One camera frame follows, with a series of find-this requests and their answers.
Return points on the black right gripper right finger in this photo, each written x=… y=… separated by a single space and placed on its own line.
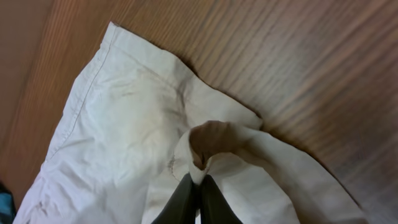
x=214 y=208

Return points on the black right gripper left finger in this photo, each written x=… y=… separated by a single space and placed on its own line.
x=182 y=205

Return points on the folded blue denim jeans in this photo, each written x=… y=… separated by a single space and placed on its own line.
x=7 y=207

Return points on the beige cotton shorts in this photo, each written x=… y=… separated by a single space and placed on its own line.
x=138 y=119

